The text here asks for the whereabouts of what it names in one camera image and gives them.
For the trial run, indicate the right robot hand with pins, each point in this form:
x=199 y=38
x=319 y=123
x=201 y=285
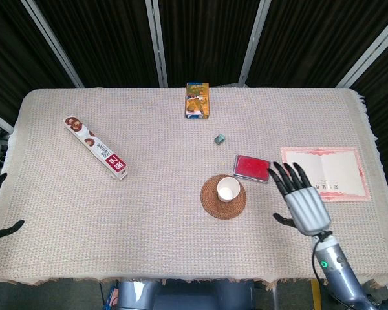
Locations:
x=305 y=206

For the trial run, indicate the white paper cup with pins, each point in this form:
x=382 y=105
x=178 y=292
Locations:
x=228 y=189

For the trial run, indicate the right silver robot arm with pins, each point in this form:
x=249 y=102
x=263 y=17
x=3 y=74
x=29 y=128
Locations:
x=339 y=274

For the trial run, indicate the brown woven round coaster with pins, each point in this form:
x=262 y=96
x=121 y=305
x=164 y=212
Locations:
x=213 y=206

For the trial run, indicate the beige woven tablecloth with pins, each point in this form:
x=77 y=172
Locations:
x=148 y=232

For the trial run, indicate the red bordered paper certificate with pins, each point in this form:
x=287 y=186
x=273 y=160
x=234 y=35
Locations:
x=336 y=171

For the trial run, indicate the red ink stamp pad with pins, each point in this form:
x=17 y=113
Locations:
x=250 y=168

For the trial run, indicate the small grey-green cube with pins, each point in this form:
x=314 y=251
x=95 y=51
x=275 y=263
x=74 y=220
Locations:
x=219 y=139

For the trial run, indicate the long white red box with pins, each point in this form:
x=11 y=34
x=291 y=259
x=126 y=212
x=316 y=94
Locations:
x=96 y=147

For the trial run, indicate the grey robot torso base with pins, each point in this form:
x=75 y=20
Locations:
x=184 y=294

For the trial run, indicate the yellow snack box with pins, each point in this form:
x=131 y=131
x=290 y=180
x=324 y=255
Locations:
x=197 y=100

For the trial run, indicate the black folding screen partition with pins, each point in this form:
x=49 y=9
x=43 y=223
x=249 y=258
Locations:
x=194 y=38

